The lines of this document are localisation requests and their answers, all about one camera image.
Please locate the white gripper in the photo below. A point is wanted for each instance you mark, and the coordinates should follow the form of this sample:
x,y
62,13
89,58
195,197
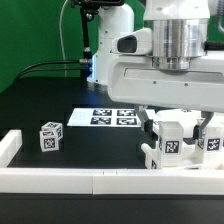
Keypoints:
x,y
196,84

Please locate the white chair seat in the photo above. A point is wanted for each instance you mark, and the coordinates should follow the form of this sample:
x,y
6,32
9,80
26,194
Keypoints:
x,y
188,160

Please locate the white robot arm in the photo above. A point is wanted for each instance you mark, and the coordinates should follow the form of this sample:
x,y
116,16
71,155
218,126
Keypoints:
x,y
169,62

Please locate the white chair back piece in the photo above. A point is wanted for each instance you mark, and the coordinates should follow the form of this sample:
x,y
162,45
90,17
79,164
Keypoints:
x,y
187,118

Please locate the white marker tag sheet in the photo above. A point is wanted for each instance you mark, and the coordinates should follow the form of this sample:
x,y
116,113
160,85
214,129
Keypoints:
x,y
104,117

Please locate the white U-shaped fence wall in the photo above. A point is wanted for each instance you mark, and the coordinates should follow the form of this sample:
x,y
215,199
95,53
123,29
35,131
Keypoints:
x,y
90,181

